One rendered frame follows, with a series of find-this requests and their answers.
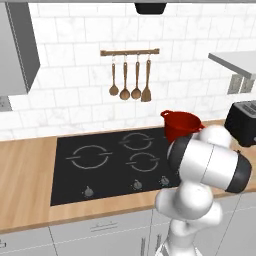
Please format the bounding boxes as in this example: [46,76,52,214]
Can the large wooden spoon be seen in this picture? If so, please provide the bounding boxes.
[119,61,131,101]

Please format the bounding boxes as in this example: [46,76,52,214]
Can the wooden utensil rail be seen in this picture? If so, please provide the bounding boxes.
[100,48,161,57]

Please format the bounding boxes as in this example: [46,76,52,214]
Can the grey cupboard door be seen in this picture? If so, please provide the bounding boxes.
[55,227,151,256]
[146,209,172,256]

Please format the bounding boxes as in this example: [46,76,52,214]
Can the medium wooden spoon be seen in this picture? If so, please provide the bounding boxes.
[130,60,142,101]

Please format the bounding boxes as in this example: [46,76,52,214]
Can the grey wall cupboard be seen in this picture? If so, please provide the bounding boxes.
[0,2,41,97]

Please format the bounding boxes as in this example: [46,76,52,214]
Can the black extractor hood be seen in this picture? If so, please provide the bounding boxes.
[134,2,168,15]

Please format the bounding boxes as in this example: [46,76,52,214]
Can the red pot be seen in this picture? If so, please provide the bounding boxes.
[160,109,206,145]

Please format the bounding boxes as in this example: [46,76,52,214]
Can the grey cupboard door handle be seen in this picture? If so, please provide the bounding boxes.
[154,233,162,255]
[140,236,147,256]

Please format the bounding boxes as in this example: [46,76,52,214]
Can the black toaster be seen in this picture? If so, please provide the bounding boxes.
[223,100,256,148]

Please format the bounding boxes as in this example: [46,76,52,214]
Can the small wooden spoon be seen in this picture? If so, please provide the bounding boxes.
[108,62,120,97]

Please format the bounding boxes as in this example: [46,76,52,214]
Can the grey hob knob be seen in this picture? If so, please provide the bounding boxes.
[159,175,171,187]
[132,178,143,190]
[83,185,95,198]

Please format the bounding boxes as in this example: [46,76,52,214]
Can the wooden spatula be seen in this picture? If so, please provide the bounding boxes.
[140,59,153,103]

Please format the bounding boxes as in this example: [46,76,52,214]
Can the grey wall socket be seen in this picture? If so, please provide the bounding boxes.
[227,73,256,96]
[0,95,13,113]

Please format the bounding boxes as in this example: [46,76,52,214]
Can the black hob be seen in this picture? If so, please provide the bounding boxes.
[50,126,183,207]

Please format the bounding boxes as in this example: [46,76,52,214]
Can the grey drawer front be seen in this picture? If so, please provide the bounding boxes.
[0,226,55,256]
[48,209,153,245]

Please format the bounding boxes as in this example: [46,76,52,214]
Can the grey wall shelf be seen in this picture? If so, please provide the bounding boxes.
[208,50,256,81]

